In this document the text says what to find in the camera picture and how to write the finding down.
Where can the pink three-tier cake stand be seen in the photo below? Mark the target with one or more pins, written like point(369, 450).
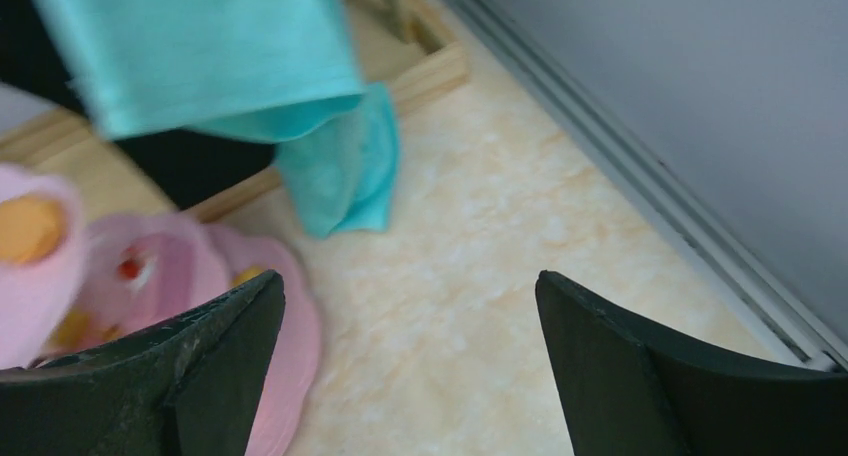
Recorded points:
point(196, 263)

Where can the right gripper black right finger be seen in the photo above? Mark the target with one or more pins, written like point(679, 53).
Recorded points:
point(631, 386)

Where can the yellow cake slice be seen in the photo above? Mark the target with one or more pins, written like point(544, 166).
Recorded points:
point(80, 330)

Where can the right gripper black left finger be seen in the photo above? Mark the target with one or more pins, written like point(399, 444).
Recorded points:
point(189, 385)

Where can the orange fish shaped biscuit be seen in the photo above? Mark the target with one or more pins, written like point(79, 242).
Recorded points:
point(246, 275)

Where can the teal t-shirt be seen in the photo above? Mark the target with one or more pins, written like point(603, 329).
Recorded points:
point(283, 73)

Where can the pink cake slice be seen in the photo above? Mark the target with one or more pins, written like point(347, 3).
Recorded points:
point(136, 268)

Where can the round smooth biscuit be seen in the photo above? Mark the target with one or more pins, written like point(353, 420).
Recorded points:
point(33, 226)

